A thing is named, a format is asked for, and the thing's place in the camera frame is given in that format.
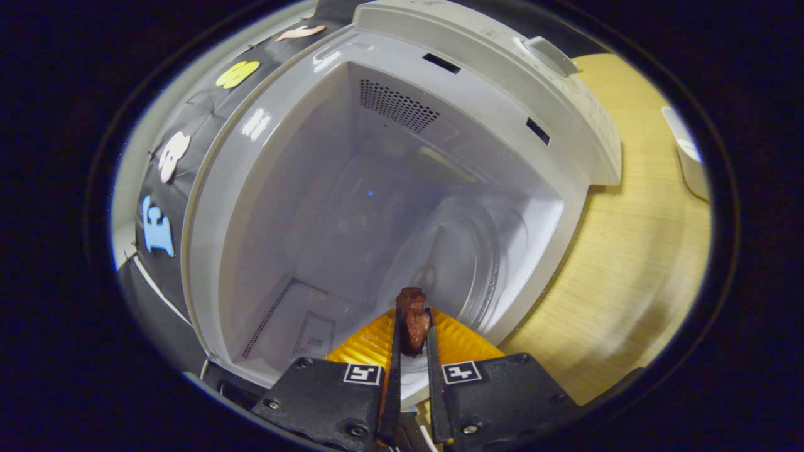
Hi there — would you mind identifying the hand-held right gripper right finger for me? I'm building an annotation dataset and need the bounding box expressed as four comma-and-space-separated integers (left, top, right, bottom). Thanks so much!
426, 306, 582, 451

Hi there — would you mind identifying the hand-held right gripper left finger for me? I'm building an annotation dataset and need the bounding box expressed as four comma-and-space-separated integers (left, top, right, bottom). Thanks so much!
251, 306, 404, 452

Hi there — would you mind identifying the brown meat piece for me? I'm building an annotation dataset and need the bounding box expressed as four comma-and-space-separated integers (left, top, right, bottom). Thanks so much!
396, 287, 433, 357

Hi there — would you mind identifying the white microwave oven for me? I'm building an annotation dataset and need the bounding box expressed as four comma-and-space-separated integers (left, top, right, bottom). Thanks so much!
181, 0, 622, 409

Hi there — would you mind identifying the white rectangular tray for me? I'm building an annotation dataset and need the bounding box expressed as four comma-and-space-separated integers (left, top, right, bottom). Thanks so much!
661, 105, 713, 203

